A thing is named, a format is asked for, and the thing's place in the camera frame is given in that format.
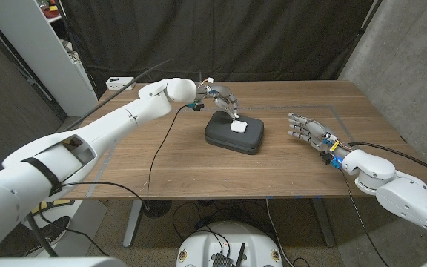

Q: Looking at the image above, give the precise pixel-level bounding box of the red bowl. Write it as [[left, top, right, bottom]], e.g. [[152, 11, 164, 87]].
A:
[[42, 6, 61, 19]]

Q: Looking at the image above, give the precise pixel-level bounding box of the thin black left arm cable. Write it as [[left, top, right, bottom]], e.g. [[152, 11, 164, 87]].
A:
[[59, 105, 192, 211]]

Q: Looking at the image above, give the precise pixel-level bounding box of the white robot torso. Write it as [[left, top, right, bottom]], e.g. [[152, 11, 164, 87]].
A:
[[0, 255, 128, 267]]

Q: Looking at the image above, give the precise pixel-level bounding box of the person in dark clothes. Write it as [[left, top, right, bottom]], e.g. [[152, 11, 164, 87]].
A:
[[24, 200, 72, 257]]

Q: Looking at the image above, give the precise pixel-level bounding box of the black floor cable tangle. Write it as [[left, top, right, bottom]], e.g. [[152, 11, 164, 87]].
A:
[[171, 200, 274, 242]]

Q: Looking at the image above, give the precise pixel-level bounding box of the black box with antenna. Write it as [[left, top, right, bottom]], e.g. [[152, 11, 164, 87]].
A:
[[211, 243, 247, 267]]

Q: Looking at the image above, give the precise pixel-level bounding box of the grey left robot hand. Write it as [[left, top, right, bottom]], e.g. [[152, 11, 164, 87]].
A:
[[195, 82, 240, 120]]

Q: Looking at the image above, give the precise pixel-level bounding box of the black round floor disc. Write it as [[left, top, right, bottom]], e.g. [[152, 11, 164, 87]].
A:
[[142, 200, 172, 219]]

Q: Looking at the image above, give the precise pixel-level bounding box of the black zip case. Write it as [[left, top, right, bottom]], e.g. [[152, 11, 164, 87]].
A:
[[204, 111, 265, 156]]

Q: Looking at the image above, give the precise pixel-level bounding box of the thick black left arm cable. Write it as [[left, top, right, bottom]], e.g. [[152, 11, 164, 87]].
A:
[[63, 58, 199, 133]]

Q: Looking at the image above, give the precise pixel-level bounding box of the white power strip box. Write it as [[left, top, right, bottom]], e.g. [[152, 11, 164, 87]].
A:
[[105, 76, 137, 91]]

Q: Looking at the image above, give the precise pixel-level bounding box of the white shelf cabinet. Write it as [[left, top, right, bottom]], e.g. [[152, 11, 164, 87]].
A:
[[0, 0, 99, 118]]

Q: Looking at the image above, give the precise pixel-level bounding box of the black backdrop stand pole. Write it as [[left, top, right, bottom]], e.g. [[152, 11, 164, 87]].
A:
[[337, 0, 383, 81]]

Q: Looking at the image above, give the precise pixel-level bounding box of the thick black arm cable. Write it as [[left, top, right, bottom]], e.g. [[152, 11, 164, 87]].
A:
[[348, 141, 427, 180], [63, 58, 199, 133]]

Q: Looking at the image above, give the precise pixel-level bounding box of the black curtain backdrop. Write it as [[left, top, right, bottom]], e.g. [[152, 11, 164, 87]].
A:
[[58, 0, 376, 98]]

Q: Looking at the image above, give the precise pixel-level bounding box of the grey floor cable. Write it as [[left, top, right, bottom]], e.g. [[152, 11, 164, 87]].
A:
[[265, 198, 296, 267]]

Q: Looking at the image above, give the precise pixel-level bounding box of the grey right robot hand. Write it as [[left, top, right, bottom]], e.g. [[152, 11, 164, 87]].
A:
[[287, 113, 350, 159]]

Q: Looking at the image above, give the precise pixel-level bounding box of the grey table leg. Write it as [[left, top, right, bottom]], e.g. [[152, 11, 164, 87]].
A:
[[122, 200, 144, 248], [311, 197, 336, 248]]

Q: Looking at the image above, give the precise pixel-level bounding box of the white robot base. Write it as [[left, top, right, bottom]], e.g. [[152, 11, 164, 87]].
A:
[[176, 221, 284, 267]]

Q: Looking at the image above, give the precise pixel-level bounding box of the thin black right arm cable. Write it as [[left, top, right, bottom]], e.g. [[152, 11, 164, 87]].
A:
[[340, 169, 391, 267]]

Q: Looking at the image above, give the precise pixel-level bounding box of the white AirPods case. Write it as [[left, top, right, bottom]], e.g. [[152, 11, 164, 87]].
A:
[[230, 119, 248, 134]]

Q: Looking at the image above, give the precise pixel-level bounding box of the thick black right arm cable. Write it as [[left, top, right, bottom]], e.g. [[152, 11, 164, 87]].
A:
[[348, 141, 427, 180]]

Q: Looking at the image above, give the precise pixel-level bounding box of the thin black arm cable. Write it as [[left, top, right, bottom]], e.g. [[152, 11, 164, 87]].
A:
[[340, 169, 391, 267], [59, 105, 192, 211]]

